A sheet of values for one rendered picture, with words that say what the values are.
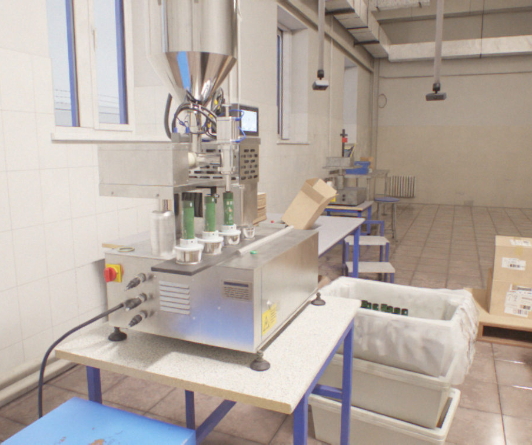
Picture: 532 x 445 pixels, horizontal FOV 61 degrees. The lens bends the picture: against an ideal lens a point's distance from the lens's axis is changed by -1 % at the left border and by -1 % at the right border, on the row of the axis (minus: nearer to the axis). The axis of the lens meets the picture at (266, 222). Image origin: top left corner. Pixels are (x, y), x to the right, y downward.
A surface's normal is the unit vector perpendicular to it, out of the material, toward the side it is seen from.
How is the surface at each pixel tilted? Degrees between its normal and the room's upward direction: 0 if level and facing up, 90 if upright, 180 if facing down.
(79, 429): 0
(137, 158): 90
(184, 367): 0
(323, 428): 96
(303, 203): 90
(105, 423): 0
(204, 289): 90
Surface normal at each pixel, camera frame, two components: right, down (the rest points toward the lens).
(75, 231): 0.92, 0.07
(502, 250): -0.44, 0.15
